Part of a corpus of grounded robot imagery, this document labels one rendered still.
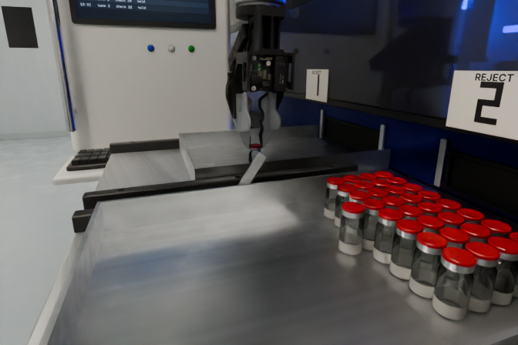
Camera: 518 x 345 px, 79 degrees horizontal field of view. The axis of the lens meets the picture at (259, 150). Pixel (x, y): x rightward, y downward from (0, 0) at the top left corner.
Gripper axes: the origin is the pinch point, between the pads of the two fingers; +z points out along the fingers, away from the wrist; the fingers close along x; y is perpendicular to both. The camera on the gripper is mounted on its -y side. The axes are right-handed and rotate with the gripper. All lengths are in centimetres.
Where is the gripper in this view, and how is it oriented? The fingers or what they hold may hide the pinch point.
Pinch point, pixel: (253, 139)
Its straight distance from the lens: 52.7
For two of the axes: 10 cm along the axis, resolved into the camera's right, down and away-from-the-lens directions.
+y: 3.2, 2.5, -9.1
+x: 9.5, -0.7, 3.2
